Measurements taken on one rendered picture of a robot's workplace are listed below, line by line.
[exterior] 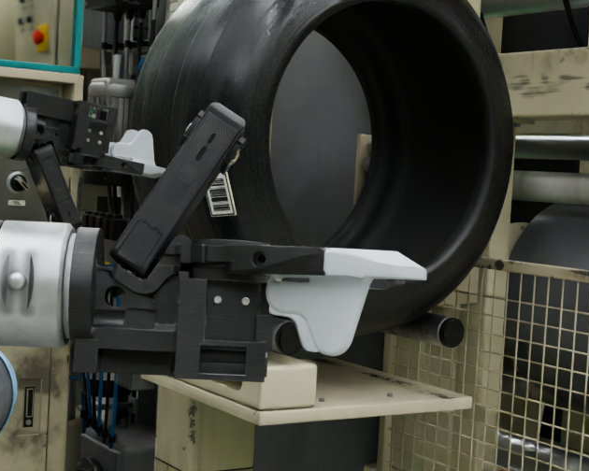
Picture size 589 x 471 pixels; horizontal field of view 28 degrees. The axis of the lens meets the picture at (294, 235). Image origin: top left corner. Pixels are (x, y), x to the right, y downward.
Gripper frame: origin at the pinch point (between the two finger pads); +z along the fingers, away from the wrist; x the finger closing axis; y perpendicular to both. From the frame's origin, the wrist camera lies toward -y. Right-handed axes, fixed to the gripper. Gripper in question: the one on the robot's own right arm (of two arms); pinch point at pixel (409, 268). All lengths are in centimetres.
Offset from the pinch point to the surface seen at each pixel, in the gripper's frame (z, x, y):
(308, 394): 1, -87, 12
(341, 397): 7, -96, 13
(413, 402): 17, -96, 13
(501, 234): 40, -142, -16
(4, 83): -50, -129, -36
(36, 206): -44, -136, -16
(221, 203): -12, -79, -12
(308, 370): 1, -86, 9
